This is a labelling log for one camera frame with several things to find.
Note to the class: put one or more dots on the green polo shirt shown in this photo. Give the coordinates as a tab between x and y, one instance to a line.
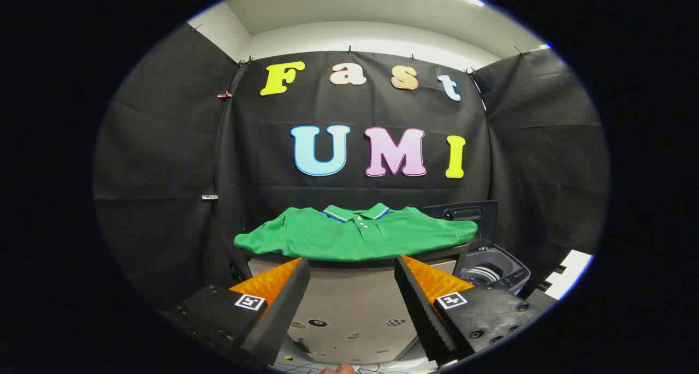
327	237

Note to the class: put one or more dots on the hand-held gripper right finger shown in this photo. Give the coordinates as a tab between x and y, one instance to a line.
423	308

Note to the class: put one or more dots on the grey washing machine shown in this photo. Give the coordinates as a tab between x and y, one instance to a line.
505	267

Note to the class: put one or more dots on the white printed board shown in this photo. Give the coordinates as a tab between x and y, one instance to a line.
573	270

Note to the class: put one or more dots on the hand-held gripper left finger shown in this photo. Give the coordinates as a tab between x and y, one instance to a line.
284	308

